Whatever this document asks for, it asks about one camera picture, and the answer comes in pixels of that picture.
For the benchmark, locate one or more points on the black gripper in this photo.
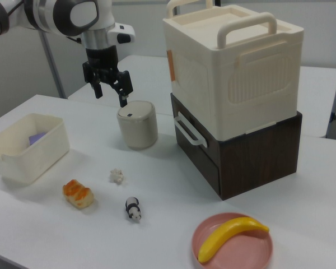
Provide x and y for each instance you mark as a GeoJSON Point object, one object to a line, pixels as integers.
{"type": "Point", "coordinates": [100, 60]}

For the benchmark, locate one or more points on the orange glazed toy bread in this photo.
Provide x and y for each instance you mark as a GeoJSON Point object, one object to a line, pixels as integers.
{"type": "Point", "coordinates": [78, 194]}

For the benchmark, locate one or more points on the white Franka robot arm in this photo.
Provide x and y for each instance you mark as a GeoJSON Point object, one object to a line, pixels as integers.
{"type": "Point", "coordinates": [81, 14]}

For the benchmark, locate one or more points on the cream plastic basket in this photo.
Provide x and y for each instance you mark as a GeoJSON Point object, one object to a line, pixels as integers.
{"type": "Point", "coordinates": [42, 157]}

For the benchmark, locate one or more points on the beige lidded trash can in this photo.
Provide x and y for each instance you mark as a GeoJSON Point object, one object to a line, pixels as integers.
{"type": "Point", "coordinates": [138, 126]}

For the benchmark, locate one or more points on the grey metal pole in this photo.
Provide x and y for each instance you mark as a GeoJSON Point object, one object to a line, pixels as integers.
{"type": "Point", "coordinates": [53, 61]}

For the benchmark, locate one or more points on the crumpled clear plastic wrap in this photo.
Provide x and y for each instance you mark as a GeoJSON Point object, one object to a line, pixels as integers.
{"type": "Point", "coordinates": [117, 176]}

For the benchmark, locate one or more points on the purple foam block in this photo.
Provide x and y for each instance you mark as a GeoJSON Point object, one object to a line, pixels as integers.
{"type": "Point", "coordinates": [37, 138]}

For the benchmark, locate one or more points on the small panda figurine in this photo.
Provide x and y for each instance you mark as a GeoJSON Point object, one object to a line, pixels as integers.
{"type": "Point", "coordinates": [133, 210]}

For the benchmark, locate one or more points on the dark brown wooden drawer cabinet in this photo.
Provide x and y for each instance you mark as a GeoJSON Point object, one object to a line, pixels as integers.
{"type": "Point", "coordinates": [254, 162]}

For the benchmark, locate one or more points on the yellow toy banana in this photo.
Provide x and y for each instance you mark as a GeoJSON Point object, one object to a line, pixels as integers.
{"type": "Point", "coordinates": [226, 232]}

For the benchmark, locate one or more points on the pink plate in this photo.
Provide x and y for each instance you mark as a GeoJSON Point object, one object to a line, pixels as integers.
{"type": "Point", "coordinates": [240, 249]}

